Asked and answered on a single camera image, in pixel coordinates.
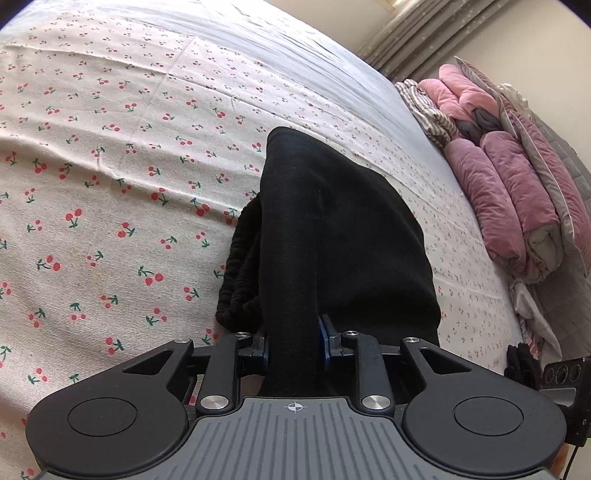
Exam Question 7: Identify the grey padded headboard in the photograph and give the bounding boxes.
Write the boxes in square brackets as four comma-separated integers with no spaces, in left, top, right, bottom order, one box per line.
[532,114,590,360]

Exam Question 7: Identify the striped folded cloth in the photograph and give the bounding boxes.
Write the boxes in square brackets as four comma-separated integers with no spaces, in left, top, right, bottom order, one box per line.
[394,79,460,150]

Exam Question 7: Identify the pink folded quilt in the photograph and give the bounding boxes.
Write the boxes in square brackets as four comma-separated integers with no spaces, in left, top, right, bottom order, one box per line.
[419,59,564,283]

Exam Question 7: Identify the cherry print bed sheet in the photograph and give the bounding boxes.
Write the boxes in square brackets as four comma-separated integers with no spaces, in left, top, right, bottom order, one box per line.
[1,1,522,479]

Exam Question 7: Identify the grey white blanket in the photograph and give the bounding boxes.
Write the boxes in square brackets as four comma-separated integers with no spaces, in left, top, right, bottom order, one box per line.
[509,281,563,362]

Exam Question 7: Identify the black pants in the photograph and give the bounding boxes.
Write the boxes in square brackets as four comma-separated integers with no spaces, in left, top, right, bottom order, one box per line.
[215,127,441,397]

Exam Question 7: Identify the light blue bed sheet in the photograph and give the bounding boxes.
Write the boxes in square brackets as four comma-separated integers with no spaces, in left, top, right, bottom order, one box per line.
[116,1,517,328]

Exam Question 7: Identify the right grey curtain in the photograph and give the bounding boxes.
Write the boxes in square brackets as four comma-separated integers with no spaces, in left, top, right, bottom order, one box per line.
[358,0,508,82]

